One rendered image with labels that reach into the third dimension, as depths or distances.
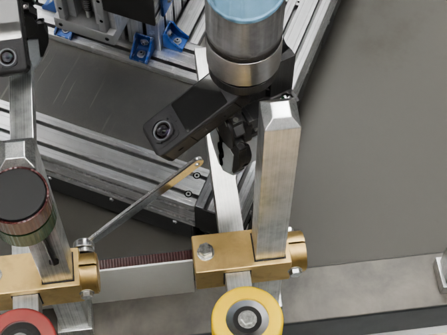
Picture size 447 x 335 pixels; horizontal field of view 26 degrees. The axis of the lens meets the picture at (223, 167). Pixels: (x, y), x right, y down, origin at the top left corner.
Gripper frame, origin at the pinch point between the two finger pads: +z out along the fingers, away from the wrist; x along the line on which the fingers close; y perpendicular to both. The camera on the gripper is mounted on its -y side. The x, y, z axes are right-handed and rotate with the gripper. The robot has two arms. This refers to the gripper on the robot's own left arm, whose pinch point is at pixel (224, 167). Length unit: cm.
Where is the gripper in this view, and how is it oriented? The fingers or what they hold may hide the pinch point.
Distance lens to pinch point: 114.3
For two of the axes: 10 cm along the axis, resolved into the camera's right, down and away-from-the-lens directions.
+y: 8.9, -3.9, 2.3
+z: 0.0, 5.0, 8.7
